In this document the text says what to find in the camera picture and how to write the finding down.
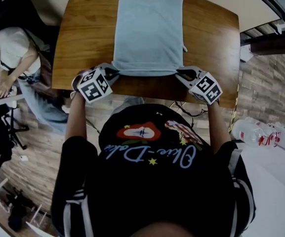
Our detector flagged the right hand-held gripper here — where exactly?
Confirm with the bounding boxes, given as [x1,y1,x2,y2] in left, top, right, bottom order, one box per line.
[174,66,224,106]

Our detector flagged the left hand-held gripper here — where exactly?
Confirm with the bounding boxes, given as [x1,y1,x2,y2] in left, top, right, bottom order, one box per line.
[71,62,121,105]

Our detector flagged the light blue towel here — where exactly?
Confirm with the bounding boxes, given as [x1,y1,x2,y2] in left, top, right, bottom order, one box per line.
[111,0,189,77]

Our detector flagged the person's left forearm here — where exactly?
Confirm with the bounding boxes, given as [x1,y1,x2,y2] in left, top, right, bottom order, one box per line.
[65,91,87,143]

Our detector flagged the brown shoulder bag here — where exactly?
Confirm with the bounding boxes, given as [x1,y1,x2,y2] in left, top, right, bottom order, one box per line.
[35,50,55,88]

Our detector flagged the person's right forearm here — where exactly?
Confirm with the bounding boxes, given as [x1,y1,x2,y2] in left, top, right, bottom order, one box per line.
[207,102,232,155]

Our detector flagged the wooden table with black legs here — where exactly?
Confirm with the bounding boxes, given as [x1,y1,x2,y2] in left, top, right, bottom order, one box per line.
[51,0,241,108]

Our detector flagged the yellow black striped tape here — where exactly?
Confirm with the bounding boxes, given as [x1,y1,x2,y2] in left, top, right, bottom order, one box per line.
[227,82,240,134]

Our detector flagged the small white box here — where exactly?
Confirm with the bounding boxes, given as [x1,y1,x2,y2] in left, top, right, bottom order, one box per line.
[240,44,253,63]

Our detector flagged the wrapped pack of water bottles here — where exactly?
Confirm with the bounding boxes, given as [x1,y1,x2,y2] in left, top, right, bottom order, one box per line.
[231,117,281,149]

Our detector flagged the black office chair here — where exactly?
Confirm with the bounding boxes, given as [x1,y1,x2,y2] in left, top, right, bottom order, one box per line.
[0,0,60,46]

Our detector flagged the person's black printed shirt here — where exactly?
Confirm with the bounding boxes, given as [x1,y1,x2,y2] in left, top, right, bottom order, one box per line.
[50,104,256,237]

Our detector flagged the white table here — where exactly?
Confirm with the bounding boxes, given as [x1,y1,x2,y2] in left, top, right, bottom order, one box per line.
[231,139,285,237]

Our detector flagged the black device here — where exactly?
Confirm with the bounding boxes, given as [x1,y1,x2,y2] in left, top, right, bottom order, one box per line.
[7,188,33,233]

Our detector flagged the black metal bed frame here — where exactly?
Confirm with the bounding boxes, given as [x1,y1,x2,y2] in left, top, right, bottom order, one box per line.
[240,18,285,56]

